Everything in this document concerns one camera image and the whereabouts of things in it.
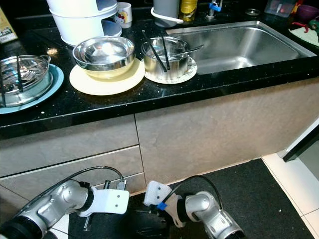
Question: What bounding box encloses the black chopstick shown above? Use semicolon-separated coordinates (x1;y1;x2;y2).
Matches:
141;31;167;73
16;56;24;93
159;31;171;70

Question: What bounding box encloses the blue plate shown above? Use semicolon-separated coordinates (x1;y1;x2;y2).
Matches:
0;64;64;115

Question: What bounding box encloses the grey cabinet drawer front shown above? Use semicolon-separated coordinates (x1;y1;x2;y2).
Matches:
30;173;143;205
0;145;143;200
0;115;138;177

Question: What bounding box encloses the yellow tea tin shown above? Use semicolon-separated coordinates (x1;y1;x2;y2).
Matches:
0;7;18;44

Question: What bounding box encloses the pale yellow plate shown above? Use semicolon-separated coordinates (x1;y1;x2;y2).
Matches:
69;58;146;96

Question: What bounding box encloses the steel bowl yellow base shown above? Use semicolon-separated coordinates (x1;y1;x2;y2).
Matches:
73;36;136;79

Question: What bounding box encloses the white round tiered rack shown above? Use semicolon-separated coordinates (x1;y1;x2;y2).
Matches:
46;0;123;46

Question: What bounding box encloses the white printed mug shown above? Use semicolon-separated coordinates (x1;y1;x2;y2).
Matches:
115;2;133;29

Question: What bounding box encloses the small deep steel bowl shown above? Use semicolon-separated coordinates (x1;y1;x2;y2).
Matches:
142;36;192;81

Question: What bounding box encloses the white patterned plate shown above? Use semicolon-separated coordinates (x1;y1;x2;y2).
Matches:
142;56;198;84

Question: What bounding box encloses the grey cylinder water filter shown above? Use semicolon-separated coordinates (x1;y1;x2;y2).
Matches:
151;0;185;24

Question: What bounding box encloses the yellow cooking oil bottle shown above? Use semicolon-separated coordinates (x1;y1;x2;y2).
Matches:
179;0;198;22

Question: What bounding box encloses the grey sink cabinet front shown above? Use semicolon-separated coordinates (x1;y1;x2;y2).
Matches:
135;77;319;187

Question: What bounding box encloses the metal faucet blue clip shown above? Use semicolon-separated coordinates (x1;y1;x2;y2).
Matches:
204;0;224;20

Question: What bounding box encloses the stainless steel sink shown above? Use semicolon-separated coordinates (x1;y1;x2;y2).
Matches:
165;21;317;75

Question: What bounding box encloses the black floor mat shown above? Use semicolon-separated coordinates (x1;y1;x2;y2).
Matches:
52;159;312;239

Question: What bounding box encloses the clear container with sponge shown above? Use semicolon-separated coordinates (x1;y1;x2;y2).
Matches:
264;0;297;18

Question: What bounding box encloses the black cabinet side panel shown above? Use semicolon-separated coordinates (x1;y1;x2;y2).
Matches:
283;124;319;162

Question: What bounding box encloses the pale green cloth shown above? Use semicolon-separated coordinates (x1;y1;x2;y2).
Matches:
289;26;319;48

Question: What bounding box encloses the steel pot with handles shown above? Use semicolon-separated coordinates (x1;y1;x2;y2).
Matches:
0;55;54;108

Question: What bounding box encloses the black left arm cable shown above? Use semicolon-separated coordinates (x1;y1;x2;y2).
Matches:
25;166;125;215

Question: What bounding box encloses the white hose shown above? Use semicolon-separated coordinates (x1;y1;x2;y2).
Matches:
151;7;185;24

